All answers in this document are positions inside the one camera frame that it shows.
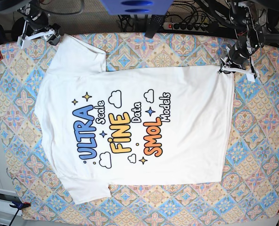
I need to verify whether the black remote-like bracket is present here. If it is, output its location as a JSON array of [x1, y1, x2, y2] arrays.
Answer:
[[145, 15, 165, 39]]

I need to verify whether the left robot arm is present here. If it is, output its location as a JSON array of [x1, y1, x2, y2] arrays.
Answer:
[[208, 0, 279, 81]]

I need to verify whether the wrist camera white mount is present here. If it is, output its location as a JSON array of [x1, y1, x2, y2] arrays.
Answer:
[[17, 29, 56, 49], [220, 56, 260, 82]]

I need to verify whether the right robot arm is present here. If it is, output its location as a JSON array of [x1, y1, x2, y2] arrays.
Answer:
[[0, 0, 61, 49]]

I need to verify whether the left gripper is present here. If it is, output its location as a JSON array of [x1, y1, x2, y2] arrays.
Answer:
[[218, 40, 250, 74]]

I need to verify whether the white printed T-shirt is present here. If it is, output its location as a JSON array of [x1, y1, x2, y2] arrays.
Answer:
[[34, 35, 234, 204]]

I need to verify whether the blue orange clamp bottom left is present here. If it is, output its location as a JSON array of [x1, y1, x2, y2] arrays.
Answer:
[[0, 202, 31, 226]]

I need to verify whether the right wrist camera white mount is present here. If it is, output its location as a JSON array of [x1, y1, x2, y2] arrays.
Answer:
[[17, 29, 56, 49]]

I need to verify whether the black round stand base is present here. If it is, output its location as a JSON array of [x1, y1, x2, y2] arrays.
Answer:
[[11, 17, 25, 41]]

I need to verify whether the white cabinet box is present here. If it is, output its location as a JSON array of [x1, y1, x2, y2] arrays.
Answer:
[[0, 189, 20, 226]]

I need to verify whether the patterned tile tablecloth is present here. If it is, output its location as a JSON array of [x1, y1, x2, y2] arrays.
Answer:
[[0, 40, 279, 226]]

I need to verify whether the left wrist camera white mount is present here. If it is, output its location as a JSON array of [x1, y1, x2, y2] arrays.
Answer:
[[220, 56, 260, 82]]

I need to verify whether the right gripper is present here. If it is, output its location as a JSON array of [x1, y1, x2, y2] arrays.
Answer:
[[26, 13, 61, 46]]

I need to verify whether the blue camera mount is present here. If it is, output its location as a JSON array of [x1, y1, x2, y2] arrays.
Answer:
[[100, 0, 173, 15]]

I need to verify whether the white power strip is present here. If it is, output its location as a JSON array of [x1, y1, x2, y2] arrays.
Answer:
[[163, 22, 210, 32]]

